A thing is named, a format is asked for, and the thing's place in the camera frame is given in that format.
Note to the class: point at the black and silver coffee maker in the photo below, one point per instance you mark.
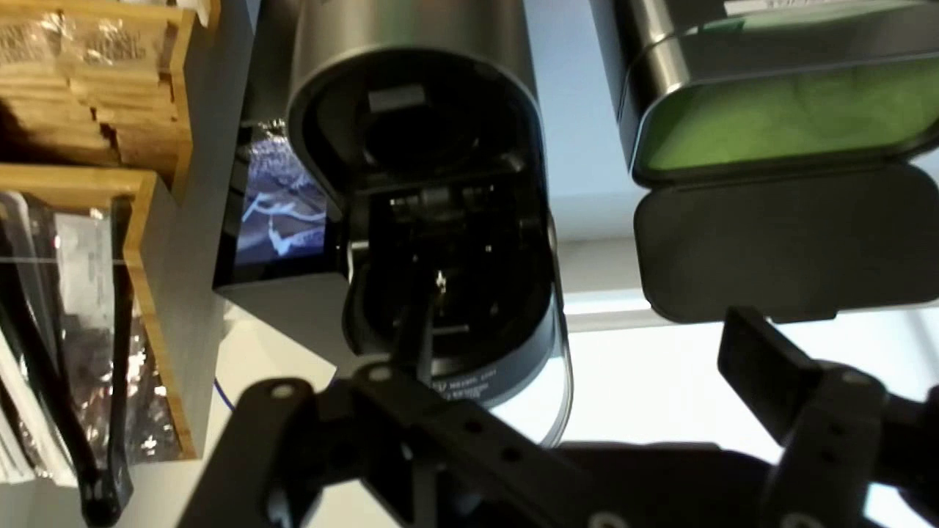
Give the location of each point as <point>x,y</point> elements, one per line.
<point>413,29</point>

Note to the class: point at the foil tea packets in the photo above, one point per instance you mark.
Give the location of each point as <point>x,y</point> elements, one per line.
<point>84,295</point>

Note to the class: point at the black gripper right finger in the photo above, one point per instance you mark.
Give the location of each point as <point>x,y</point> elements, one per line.
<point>811,419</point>

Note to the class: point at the trash bin hinged lid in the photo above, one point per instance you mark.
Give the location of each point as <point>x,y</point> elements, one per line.
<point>783,243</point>

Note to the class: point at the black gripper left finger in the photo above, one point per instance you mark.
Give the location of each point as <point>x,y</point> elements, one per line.
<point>391,457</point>

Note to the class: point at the brown sugar packets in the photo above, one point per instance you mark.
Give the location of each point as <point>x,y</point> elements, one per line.
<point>90,97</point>

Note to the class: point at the wooden condiment organizer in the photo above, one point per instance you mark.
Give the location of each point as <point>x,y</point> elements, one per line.
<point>149,295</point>

